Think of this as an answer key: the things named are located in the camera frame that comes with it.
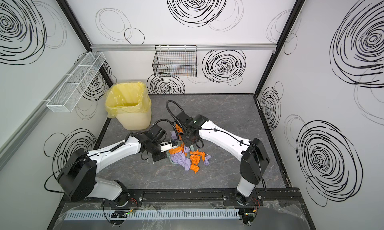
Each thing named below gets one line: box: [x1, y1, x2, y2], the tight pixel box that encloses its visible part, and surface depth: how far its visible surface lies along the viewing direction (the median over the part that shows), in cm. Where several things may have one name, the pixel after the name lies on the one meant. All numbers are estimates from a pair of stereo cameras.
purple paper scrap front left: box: [204, 153, 212, 166], surface depth 86 cm
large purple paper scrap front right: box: [170, 152, 191, 171], surface depth 84 cm
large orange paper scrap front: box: [189, 149, 206, 170], surface depth 86 cm
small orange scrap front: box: [190, 164, 200, 174], surface depth 84 cm
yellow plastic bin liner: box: [105, 82, 152, 119], surface depth 93 cm
